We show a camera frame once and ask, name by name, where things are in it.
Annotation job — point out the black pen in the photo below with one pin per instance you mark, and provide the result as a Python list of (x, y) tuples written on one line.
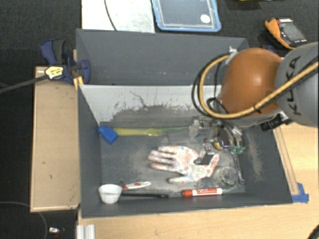
[(144, 195)]

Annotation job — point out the blue block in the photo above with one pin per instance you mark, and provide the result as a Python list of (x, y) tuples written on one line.
[(108, 134)]

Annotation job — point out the red marker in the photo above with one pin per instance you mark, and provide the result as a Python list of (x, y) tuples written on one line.
[(203, 192)]

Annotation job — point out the white measuring cup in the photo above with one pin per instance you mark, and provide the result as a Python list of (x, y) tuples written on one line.
[(109, 193)]

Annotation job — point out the white floral patterned glove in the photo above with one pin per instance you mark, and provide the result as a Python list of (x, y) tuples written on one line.
[(182, 162)]

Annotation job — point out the grey metal bin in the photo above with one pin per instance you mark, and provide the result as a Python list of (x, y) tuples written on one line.
[(139, 58)]

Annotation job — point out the pale wood board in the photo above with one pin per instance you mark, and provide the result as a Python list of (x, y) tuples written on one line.
[(56, 146)]

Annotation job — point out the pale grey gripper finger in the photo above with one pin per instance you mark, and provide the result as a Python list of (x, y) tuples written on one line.
[(197, 131), (207, 155)]

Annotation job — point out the metal wrench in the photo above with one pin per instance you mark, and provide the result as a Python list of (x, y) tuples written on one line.
[(238, 168)]

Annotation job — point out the clear glass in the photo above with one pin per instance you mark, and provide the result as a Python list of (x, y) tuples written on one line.
[(226, 176)]

